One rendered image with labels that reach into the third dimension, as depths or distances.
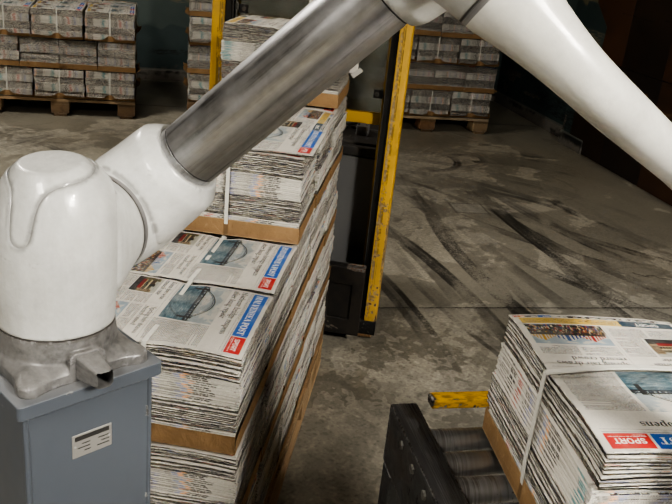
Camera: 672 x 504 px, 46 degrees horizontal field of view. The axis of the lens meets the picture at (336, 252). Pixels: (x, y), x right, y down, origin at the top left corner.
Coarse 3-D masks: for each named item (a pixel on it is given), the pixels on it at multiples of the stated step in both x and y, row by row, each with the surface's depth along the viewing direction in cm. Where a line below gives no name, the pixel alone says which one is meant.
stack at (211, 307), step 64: (192, 256) 189; (256, 256) 192; (320, 256) 260; (128, 320) 156; (192, 320) 159; (256, 320) 162; (192, 384) 152; (256, 384) 170; (192, 448) 158; (256, 448) 183
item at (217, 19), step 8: (216, 0) 292; (224, 0) 291; (232, 0) 293; (216, 8) 293; (224, 8) 292; (232, 8) 294; (216, 16) 294; (224, 16) 294; (232, 16) 295; (216, 24) 295; (216, 32) 296; (216, 40) 297; (216, 48) 298; (216, 56) 299; (216, 64) 300; (216, 72) 301; (216, 80) 302
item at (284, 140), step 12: (276, 132) 212; (288, 132) 213; (300, 132) 214; (312, 132) 216; (324, 132) 217; (264, 144) 198; (276, 144) 199; (288, 144) 201; (300, 144) 202; (312, 144) 203; (312, 156) 192
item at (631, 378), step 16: (544, 368) 115; (544, 384) 115; (576, 384) 110; (592, 384) 111; (608, 384) 111; (624, 384) 111; (640, 384) 112; (656, 384) 112; (544, 400) 115; (544, 416) 113; (528, 432) 118; (544, 432) 112; (528, 464) 117; (528, 480) 118
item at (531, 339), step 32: (512, 320) 127; (544, 320) 127; (576, 320) 128; (608, 320) 130; (640, 320) 131; (512, 352) 127; (544, 352) 117; (576, 352) 119; (608, 352) 120; (640, 352) 121; (512, 384) 126; (512, 416) 124; (512, 448) 123
